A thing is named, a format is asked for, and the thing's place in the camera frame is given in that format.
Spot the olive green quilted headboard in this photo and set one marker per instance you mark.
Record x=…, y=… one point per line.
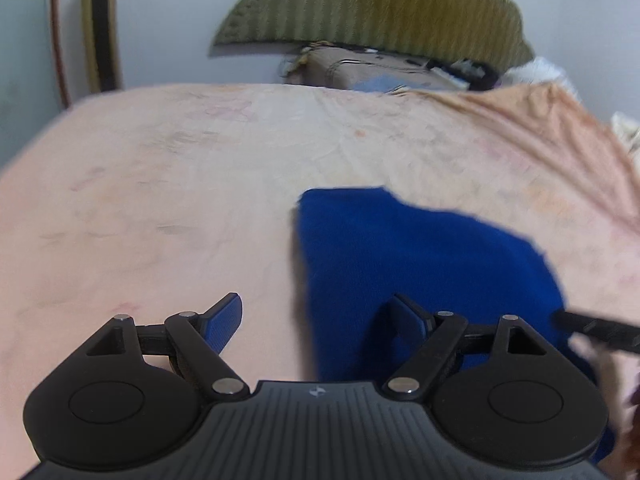
x=390, y=5

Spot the blue knit garment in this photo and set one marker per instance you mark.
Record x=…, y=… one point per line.
x=400, y=250

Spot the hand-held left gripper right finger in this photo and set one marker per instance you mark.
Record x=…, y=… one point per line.
x=410, y=317

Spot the dark object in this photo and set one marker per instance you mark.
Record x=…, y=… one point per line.
x=472, y=72

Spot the white pillow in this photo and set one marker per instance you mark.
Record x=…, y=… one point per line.
x=535, y=71

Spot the gold and black panel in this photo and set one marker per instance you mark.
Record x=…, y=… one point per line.
x=101, y=25

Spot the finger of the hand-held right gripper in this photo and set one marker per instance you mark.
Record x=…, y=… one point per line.
x=600, y=331

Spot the pink blanket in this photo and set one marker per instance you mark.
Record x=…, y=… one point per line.
x=150, y=185

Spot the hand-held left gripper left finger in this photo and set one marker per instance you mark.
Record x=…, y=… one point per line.
x=222, y=322

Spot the cream cloth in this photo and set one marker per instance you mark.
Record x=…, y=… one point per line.
x=627, y=132

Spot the thin reddish pipe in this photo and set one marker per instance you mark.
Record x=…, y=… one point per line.
x=59, y=35

